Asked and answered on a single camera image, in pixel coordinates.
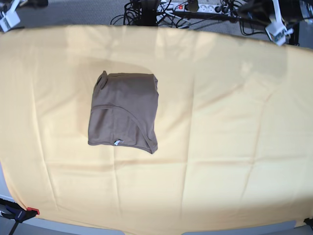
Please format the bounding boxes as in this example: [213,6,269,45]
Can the brown T-shirt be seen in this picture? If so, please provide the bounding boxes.
[88,71,159,154]

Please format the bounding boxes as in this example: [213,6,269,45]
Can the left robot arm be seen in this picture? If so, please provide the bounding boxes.
[237,0,313,25]

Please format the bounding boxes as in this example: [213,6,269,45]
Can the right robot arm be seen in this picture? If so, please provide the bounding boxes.
[19,0,48,8]

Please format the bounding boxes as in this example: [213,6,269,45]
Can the yellow table cloth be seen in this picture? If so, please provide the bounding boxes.
[0,25,313,235]

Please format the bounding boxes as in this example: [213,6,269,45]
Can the white power strip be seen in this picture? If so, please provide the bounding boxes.
[157,2,239,16]

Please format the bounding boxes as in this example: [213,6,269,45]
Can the black upright box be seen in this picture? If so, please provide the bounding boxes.
[288,23,300,46]

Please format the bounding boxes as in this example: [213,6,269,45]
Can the blue red bar clamp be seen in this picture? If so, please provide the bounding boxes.
[0,198,40,235]

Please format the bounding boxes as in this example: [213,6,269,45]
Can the black clamp at right edge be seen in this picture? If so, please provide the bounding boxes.
[304,218,313,230]

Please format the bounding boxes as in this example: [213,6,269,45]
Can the black cable bundle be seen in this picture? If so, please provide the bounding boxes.
[110,0,194,29]

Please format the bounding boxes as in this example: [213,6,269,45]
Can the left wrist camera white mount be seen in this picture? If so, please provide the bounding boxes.
[265,0,294,46]

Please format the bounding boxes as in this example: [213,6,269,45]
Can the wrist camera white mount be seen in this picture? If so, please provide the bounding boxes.
[265,0,294,46]
[0,0,21,33]

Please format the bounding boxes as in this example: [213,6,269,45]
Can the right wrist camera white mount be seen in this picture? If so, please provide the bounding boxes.
[0,0,21,33]

